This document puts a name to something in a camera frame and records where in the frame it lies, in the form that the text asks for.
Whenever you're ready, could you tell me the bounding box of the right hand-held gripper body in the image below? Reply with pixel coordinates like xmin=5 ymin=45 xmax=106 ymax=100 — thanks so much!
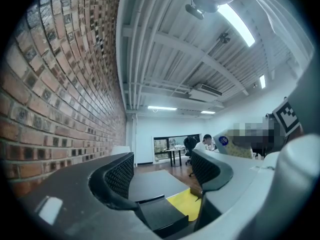
xmin=264 ymin=97 xmax=303 ymax=157

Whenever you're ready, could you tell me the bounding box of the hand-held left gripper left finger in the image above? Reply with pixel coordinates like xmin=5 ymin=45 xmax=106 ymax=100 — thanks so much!
xmin=17 ymin=151 xmax=161 ymax=240

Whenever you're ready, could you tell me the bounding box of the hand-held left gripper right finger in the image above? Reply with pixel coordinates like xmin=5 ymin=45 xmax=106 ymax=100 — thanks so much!
xmin=190 ymin=148 xmax=279 ymax=234

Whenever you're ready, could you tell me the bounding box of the yellow-white package with blue label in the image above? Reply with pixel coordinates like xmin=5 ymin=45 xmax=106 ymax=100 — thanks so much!
xmin=213 ymin=130 xmax=254 ymax=160

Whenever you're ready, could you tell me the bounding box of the yellow box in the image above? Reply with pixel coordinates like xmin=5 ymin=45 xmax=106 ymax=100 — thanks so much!
xmin=166 ymin=186 xmax=204 ymax=223

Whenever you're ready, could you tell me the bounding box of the black office chair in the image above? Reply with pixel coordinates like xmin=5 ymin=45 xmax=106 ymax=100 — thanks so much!
xmin=183 ymin=135 xmax=199 ymax=167

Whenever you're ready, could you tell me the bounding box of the black flat box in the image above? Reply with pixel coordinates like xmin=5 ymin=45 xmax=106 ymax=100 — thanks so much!
xmin=135 ymin=195 xmax=190 ymax=233

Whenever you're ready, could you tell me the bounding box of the large window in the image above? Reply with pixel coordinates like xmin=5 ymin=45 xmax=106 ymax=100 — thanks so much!
xmin=153 ymin=133 xmax=202 ymax=164

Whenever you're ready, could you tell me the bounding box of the white ceiling air conditioner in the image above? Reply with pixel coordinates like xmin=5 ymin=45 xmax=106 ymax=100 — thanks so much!
xmin=188 ymin=83 xmax=224 ymax=103

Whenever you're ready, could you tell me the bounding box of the person's white shirt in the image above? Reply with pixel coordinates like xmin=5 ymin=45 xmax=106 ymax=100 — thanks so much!
xmin=234 ymin=0 xmax=316 ymax=61

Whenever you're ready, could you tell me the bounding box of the white wall pipe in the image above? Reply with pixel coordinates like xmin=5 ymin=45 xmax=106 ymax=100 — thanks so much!
xmin=133 ymin=112 xmax=139 ymax=168

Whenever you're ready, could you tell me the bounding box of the black head-worn camera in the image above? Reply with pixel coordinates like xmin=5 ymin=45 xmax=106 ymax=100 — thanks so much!
xmin=184 ymin=3 xmax=205 ymax=21

